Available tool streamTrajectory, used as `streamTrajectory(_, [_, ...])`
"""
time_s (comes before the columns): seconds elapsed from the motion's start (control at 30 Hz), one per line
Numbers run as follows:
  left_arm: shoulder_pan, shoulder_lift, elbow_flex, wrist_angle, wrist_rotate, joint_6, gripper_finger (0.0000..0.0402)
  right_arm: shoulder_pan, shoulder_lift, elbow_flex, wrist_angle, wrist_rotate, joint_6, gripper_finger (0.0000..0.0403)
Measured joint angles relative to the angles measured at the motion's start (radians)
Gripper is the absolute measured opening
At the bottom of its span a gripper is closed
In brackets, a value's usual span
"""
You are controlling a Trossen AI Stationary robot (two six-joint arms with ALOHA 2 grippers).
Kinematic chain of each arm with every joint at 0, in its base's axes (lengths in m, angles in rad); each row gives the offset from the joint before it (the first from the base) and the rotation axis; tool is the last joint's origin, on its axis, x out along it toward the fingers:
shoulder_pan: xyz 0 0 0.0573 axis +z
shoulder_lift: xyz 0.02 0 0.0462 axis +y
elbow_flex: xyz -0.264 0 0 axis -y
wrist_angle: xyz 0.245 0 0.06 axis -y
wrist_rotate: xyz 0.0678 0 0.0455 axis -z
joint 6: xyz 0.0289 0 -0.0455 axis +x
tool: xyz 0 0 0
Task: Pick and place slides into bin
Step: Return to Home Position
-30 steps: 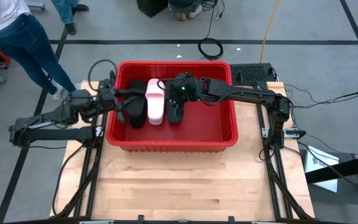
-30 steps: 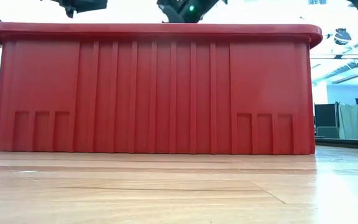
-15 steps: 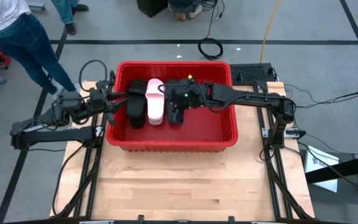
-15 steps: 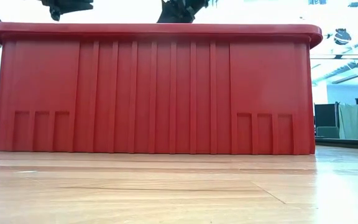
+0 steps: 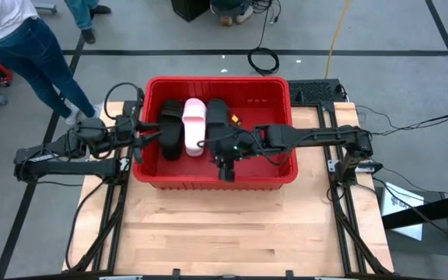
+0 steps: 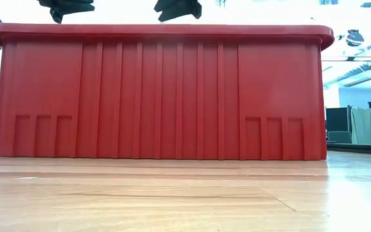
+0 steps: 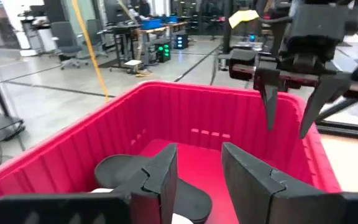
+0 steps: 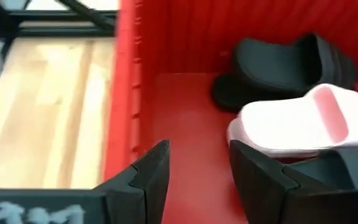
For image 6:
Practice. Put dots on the black slide sandal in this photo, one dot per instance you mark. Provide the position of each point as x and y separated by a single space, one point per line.
176 9

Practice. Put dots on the red plastic bin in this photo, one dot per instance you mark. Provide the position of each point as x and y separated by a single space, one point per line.
159 96

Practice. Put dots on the black ceiling fixture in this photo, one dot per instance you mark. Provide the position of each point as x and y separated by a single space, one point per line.
354 37

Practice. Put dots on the black monitor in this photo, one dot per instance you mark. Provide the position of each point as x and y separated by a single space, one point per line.
337 119

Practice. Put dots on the grey chair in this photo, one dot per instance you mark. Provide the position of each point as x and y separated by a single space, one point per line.
339 137

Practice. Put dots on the grey-green curtain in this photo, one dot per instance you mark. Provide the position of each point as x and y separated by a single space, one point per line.
369 124

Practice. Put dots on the black aluminium rig frame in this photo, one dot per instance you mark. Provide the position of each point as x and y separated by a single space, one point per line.
359 149

